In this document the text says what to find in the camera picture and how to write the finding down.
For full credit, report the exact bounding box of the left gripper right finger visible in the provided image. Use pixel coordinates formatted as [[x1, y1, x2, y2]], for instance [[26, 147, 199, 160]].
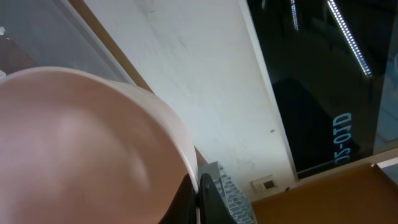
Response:
[[198, 173, 236, 224]]

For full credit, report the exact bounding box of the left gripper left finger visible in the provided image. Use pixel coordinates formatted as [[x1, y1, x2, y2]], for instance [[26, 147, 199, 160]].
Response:
[[159, 174, 197, 224]]

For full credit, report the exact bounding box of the pink bowl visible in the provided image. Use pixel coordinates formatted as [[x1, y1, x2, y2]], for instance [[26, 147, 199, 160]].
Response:
[[1, 67, 198, 223]]

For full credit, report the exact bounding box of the grey dishwasher rack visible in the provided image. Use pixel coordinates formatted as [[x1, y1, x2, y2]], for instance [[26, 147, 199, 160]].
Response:
[[198, 162, 257, 224]]

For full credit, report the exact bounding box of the clear plastic bin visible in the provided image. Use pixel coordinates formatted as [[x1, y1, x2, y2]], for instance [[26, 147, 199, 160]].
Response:
[[1, 0, 133, 84]]

